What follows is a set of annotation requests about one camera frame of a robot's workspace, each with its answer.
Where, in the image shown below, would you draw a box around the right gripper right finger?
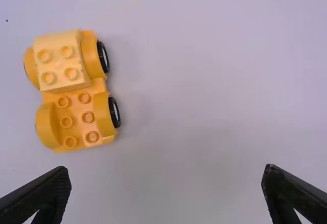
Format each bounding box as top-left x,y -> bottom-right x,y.
261,163 -> 327,224

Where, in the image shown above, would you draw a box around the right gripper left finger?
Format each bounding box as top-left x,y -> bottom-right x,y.
0,166 -> 72,224

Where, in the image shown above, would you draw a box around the yellow toy car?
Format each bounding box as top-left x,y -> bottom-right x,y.
22,28 -> 123,154

